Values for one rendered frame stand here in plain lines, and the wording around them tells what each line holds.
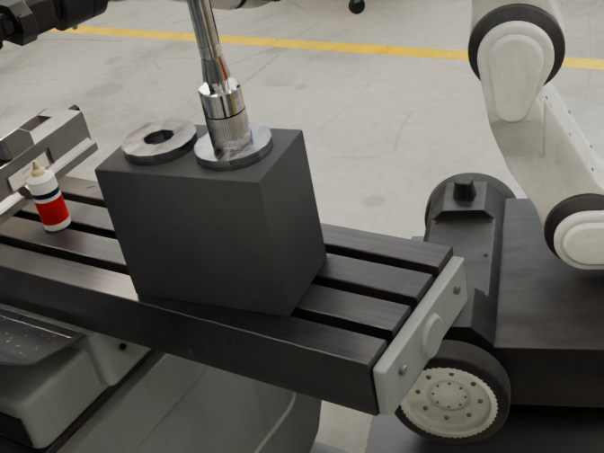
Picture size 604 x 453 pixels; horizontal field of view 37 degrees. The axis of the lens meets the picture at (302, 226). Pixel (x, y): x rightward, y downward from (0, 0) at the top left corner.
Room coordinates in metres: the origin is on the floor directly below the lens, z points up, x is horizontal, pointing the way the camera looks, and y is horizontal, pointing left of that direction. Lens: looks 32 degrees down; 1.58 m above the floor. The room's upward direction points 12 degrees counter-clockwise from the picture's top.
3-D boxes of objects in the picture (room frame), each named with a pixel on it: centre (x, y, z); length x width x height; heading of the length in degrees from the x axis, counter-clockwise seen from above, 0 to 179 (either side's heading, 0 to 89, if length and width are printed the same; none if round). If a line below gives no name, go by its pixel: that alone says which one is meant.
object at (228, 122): (0.92, 0.06, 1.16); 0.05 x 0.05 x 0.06
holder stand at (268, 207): (0.95, 0.10, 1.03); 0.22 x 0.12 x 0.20; 60
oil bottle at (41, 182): (1.17, 0.35, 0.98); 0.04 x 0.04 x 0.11
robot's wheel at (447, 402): (1.10, -0.19, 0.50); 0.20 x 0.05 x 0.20; 71
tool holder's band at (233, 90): (0.92, 0.06, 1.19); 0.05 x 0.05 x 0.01
